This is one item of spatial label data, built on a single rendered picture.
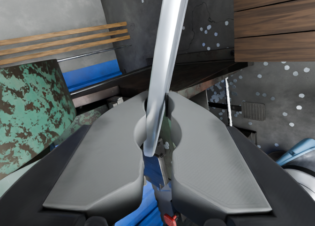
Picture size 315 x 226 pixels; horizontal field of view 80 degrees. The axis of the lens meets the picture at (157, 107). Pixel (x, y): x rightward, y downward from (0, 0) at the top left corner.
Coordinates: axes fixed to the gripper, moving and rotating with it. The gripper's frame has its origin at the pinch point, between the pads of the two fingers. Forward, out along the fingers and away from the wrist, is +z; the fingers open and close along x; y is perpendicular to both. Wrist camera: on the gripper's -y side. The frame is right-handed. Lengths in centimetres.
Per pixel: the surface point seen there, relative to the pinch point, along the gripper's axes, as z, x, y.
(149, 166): 41, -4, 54
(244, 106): 79, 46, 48
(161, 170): 37, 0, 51
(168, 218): 36, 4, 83
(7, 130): 15.8, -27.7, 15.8
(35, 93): 25.3, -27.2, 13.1
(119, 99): 64, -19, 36
